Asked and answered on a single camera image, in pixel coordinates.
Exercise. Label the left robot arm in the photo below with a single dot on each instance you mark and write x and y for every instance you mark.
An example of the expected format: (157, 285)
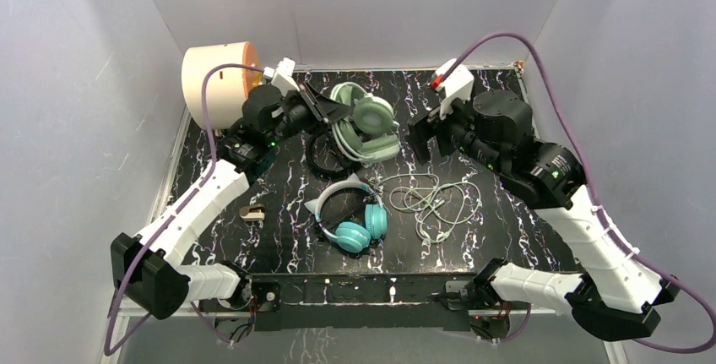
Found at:
(148, 267)

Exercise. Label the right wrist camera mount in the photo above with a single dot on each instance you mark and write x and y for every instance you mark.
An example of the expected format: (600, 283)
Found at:
(457, 86)

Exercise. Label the green headphones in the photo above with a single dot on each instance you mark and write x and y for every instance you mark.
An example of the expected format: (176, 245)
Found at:
(365, 135)

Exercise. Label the small tan white clip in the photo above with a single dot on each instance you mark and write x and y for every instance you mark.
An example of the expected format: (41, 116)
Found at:
(252, 213)

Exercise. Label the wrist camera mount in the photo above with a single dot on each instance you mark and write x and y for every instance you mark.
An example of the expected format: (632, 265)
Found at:
(281, 76)
(457, 86)

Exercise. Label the teal cat-ear headphones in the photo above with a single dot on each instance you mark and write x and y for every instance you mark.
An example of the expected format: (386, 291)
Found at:
(358, 225)

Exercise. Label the black headphones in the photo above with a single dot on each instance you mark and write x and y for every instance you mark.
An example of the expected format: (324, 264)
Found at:
(324, 159)

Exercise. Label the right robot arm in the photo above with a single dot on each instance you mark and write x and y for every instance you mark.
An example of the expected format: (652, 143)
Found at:
(615, 297)

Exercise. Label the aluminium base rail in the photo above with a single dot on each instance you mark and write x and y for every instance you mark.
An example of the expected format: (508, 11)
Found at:
(361, 319)

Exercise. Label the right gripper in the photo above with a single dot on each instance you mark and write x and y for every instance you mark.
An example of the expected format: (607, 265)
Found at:
(431, 124)

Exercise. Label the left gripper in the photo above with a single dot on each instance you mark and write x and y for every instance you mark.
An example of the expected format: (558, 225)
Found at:
(313, 111)

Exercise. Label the cream cylindrical drum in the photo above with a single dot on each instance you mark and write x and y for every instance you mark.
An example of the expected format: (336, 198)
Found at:
(227, 89)

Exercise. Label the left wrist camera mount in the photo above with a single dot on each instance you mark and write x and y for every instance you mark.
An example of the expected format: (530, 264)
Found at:
(281, 76)

